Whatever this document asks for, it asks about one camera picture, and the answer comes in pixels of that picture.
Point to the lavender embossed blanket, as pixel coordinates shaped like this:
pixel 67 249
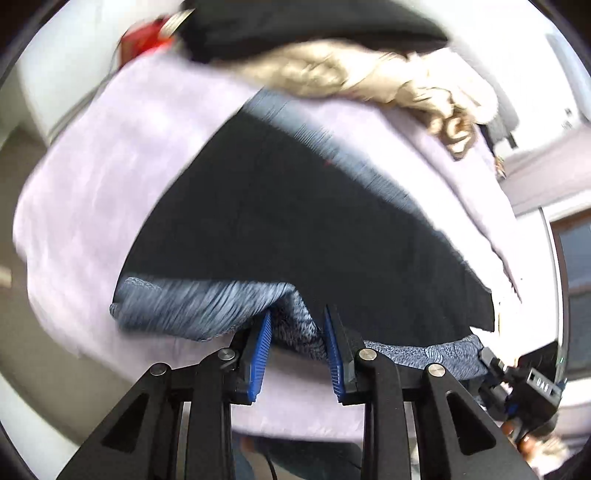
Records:
pixel 83 206

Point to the black jacket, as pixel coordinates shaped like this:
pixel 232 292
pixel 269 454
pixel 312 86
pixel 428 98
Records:
pixel 234 30

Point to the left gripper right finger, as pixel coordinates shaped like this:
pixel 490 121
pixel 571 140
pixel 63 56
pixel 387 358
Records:
pixel 456 438

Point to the red object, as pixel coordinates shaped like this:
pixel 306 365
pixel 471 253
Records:
pixel 143 38

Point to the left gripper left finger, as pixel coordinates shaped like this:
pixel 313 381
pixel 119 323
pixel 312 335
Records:
pixel 139 437

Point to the black pants with patterned waistband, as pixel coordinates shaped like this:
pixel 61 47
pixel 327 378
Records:
pixel 274 215

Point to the beige puffer jacket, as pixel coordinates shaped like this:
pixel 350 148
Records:
pixel 441 89

